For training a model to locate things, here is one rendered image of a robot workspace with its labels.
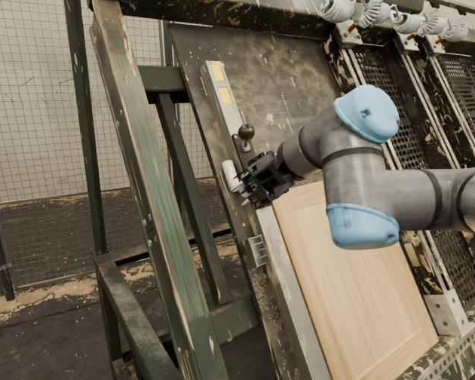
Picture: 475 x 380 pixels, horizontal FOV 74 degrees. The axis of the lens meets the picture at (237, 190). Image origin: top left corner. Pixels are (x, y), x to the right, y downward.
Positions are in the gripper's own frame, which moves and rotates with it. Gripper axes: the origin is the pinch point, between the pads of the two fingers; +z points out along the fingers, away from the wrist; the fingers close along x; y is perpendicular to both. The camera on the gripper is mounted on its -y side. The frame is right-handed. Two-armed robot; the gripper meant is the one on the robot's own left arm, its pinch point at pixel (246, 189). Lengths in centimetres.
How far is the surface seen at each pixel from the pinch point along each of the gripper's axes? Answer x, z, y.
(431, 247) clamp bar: 50, 5, -50
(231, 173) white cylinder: -5.2, 9.3, -5.7
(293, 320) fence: 31.1, 8.2, 4.4
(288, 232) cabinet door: 15.9, 10.2, -10.4
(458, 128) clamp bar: 34, 7, -118
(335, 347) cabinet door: 45.2, 10.3, -2.1
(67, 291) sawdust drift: -9, 256, 28
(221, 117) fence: -18.6, 9.6, -13.4
